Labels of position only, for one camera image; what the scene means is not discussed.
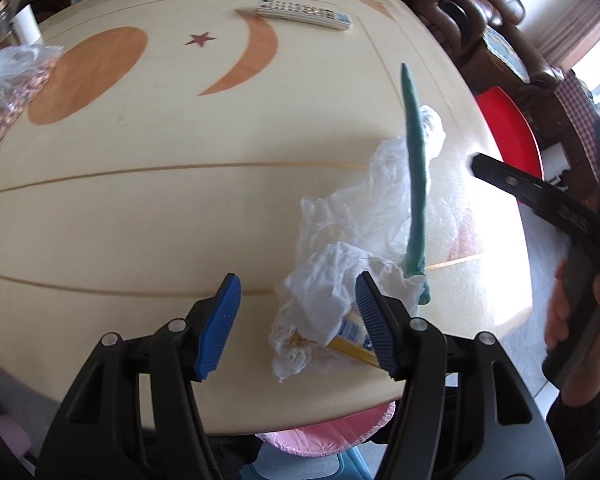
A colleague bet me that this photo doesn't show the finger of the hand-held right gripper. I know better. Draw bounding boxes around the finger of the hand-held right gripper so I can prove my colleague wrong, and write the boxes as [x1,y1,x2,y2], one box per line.
[471,154,600,281]

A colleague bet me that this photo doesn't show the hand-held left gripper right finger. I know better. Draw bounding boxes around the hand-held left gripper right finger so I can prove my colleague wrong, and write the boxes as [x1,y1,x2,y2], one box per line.
[355,271,566,480]

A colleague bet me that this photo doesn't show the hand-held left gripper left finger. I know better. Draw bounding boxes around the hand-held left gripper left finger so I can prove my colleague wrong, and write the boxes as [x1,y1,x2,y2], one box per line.
[35,273,242,480]

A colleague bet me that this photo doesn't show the yellow snack wrapper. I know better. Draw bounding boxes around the yellow snack wrapper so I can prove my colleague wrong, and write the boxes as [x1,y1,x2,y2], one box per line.
[287,310,397,369]

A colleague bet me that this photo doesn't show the large white tissue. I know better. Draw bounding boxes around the large white tissue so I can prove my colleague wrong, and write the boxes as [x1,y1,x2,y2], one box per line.
[282,241,421,343]

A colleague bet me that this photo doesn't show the small white tissue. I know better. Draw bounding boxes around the small white tissue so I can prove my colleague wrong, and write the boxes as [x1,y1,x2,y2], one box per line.
[269,317,333,384]

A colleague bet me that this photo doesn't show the pink trash bin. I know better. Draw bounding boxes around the pink trash bin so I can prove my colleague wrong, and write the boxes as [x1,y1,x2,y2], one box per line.
[240,402,398,480]

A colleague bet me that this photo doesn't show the white plastic bag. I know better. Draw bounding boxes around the white plastic bag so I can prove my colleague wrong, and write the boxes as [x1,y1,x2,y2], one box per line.
[300,105,447,263]

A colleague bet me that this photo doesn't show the person's right forearm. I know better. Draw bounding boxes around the person's right forearm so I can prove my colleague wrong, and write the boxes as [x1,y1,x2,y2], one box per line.
[545,376,600,462]

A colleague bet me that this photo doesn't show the red plastic stool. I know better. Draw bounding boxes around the red plastic stool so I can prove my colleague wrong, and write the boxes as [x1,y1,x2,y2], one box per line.
[474,86,544,179]

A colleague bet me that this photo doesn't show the red checked tablecloth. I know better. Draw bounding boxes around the red checked tablecloth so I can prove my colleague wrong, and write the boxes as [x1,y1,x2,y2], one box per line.
[552,70,600,162]

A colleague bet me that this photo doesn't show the teal stick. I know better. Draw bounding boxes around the teal stick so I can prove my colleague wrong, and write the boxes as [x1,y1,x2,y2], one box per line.
[400,62,432,306]

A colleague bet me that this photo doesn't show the dark grey cloth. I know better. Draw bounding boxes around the dark grey cloth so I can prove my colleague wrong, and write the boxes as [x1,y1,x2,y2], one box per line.
[200,435,261,480]

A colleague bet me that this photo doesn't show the window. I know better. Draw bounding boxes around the window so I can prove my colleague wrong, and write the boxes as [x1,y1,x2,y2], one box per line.
[570,35,600,103]

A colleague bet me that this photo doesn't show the teal armchair seat cover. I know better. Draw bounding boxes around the teal armchair seat cover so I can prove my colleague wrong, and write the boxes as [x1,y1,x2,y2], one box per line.
[482,27,533,84]

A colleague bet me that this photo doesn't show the pink curtain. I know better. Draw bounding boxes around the pink curtain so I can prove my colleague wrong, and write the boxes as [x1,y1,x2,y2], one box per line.
[522,0,600,69]

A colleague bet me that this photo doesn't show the pink cloth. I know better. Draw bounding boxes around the pink cloth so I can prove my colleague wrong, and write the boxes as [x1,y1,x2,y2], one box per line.
[0,412,33,461]

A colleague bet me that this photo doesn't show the white remote control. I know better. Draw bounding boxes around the white remote control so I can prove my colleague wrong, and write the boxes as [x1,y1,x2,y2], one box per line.
[257,0,353,31]

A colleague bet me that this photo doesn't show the clear bag of peanuts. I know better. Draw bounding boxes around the clear bag of peanuts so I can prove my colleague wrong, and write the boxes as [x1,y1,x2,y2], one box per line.
[0,44,63,158]

